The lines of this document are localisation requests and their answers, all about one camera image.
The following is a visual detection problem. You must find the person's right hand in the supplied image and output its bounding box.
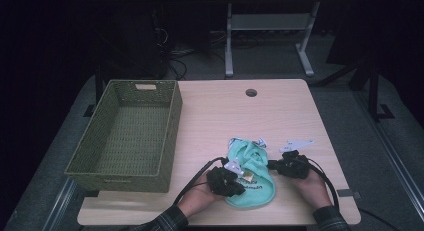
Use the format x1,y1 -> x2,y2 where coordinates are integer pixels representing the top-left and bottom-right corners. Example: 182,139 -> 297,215
292,169 -> 333,211

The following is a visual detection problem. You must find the grey tape strip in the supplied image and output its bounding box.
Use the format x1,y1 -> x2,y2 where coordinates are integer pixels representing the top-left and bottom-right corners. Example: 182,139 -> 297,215
336,188 -> 362,201

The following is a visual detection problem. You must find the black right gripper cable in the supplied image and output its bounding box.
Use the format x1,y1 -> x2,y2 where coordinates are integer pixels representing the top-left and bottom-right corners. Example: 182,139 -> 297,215
304,156 -> 403,231

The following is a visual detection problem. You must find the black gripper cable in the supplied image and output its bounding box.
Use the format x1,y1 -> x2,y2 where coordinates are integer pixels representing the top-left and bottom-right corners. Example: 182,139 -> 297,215
172,156 -> 229,206
304,156 -> 403,231

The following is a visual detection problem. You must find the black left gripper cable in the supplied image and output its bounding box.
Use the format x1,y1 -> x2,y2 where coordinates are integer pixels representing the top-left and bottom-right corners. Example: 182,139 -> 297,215
172,156 -> 229,206

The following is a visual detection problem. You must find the grey metal table frame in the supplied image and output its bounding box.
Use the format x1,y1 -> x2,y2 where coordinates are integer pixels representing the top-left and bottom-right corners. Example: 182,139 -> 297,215
224,0 -> 322,79

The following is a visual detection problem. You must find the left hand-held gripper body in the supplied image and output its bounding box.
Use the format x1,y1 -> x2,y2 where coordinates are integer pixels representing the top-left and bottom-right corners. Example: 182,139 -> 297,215
205,157 -> 247,198

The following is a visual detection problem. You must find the person's left hand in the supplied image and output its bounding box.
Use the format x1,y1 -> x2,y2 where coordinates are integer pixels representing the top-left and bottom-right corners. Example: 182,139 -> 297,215
177,182 -> 221,219

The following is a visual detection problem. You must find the teal baby bib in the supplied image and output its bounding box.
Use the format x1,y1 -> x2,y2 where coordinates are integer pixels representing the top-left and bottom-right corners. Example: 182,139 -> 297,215
224,136 -> 277,211

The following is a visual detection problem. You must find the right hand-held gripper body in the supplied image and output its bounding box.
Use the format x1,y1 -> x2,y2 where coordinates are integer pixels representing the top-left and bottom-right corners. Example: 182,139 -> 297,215
275,138 -> 316,180

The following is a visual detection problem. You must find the aluminium floor rail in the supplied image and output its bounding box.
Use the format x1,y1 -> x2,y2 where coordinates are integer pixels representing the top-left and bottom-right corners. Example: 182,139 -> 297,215
41,176 -> 78,231
352,89 -> 424,223

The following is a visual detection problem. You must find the green woven basket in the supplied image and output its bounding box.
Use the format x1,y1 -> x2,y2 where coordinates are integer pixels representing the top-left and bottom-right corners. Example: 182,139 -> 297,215
64,78 -> 184,194

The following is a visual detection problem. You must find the black metal stand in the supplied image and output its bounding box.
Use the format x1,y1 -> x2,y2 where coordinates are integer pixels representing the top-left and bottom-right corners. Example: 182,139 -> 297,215
365,59 -> 396,123

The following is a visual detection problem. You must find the tangle of black floor cables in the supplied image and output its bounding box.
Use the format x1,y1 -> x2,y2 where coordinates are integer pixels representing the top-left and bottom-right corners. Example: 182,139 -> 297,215
151,25 -> 228,81

